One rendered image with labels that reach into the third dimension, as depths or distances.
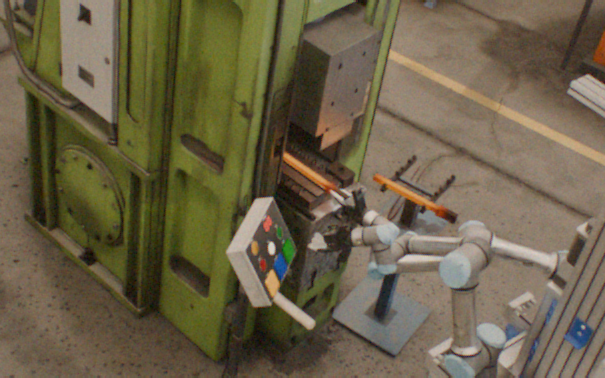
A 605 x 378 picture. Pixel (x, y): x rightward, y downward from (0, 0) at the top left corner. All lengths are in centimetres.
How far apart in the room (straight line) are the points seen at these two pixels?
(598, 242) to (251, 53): 141
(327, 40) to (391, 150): 251
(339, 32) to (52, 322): 210
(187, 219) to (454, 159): 233
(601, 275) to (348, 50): 126
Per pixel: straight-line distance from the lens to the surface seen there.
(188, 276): 471
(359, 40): 386
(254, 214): 384
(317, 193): 427
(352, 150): 462
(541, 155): 658
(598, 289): 357
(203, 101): 406
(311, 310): 491
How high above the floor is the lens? 377
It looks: 41 degrees down
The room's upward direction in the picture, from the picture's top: 11 degrees clockwise
